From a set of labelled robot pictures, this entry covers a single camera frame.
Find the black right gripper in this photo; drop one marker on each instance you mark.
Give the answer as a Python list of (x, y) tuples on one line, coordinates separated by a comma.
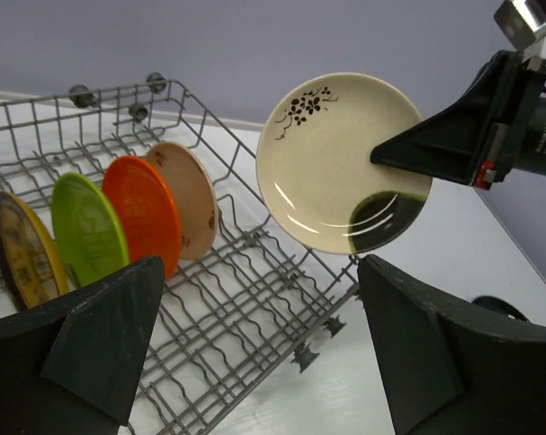
[(496, 126)]

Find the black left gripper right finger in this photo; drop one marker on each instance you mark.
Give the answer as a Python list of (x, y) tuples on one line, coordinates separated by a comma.
[(449, 366)]

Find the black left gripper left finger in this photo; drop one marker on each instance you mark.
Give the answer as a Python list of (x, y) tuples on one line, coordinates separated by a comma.
[(72, 365)]

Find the yellow patterned plate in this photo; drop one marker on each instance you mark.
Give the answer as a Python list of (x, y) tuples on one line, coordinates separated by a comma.
[(30, 262)]

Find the lime green plate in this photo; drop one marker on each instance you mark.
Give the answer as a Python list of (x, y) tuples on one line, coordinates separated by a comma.
[(87, 230)]

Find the cream plate with black spot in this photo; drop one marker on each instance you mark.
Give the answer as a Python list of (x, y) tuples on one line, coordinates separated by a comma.
[(314, 171)]

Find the orange plate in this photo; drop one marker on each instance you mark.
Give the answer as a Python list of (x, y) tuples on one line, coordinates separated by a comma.
[(147, 210)]

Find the cream floral plate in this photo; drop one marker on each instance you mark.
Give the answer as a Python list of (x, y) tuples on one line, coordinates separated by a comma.
[(193, 192)]

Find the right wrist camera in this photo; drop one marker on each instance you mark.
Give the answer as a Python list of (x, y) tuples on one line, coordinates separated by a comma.
[(523, 23)]

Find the grey wire dish rack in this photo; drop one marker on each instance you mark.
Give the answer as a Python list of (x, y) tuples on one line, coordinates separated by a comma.
[(224, 323)]

